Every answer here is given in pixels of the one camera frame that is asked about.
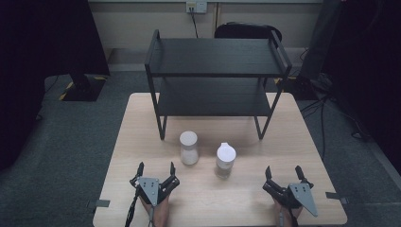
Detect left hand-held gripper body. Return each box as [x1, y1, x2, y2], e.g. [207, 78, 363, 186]
[129, 174, 181, 208]

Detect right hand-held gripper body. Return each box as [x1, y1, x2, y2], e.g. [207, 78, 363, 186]
[262, 179, 319, 218]

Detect glass jar of white powder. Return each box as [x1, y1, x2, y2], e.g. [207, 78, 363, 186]
[179, 131, 201, 166]

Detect glass jar of brown powder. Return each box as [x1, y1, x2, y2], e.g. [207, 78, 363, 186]
[214, 142, 237, 180]

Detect black two-tier shelf rack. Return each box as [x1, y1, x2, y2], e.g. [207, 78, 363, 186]
[144, 28, 293, 141]

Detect person's right hand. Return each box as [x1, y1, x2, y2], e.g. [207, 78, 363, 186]
[272, 198, 305, 227]

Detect person's left hand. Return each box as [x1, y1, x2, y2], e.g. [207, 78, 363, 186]
[139, 194, 172, 227]

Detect grey tape strip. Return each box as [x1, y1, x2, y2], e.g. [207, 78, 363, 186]
[324, 191, 350, 205]
[86, 199, 112, 210]

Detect black stand base yellow stripes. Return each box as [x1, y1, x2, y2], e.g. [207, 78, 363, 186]
[58, 73, 108, 103]
[273, 75, 320, 101]

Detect dark curtain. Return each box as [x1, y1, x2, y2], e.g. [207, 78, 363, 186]
[323, 0, 401, 176]
[0, 0, 111, 171]

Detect dark grey upright panel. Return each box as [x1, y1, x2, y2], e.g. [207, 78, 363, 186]
[298, 0, 344, 81]

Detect black chair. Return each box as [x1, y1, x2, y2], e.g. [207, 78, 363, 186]
[214, 21, 284, 49]

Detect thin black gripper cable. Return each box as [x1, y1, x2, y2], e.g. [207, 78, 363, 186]
[287, 207, 300, 227]

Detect black braided cable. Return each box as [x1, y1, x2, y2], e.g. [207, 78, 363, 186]
[124, 184, 142, 227]

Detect black floor cables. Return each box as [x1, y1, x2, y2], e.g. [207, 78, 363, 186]
[298, 94, 371, 163]

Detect black power cable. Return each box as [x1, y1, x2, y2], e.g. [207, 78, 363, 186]
[188, 9, 200, 39]

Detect white wall socket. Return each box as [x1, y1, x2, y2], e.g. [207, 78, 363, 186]
[185, 0, 208, 14]

